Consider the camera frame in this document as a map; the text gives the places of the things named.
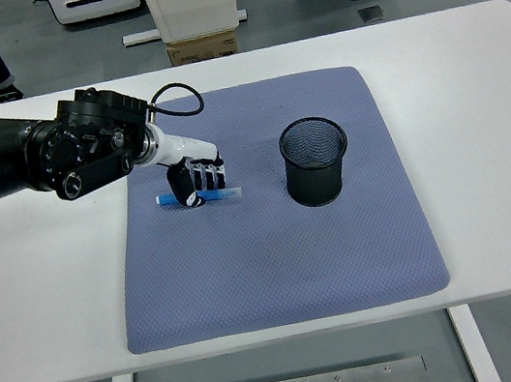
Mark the blue-grey fabric mat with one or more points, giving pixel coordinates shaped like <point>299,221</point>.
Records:
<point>247,261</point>

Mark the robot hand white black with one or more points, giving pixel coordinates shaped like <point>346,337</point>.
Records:
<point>185,149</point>

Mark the blue marker pen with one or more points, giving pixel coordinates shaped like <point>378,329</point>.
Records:
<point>223,194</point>

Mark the grey square floor plate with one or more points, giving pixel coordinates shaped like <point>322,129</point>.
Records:
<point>372,14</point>

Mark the black mesh pen holder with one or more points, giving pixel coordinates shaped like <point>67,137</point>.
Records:
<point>316,186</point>

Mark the white pedestal cabinet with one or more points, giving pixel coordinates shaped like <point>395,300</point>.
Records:
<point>194,0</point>

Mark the brown cardboard box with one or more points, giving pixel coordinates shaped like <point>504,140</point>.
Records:
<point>202,49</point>

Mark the white device with dark slot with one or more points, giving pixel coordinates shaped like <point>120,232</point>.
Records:
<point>96,2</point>

